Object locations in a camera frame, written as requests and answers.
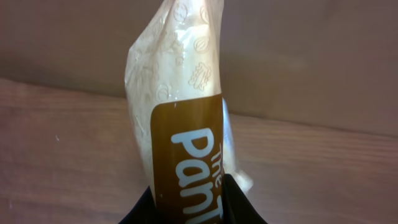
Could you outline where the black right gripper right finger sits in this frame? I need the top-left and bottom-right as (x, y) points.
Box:
(222, 174), (268, 224)

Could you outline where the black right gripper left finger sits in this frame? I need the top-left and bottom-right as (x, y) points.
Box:
(119, 187), (157, 224)

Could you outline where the beige brown snack bag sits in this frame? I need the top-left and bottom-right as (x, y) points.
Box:
(124, 0), (241, 223)

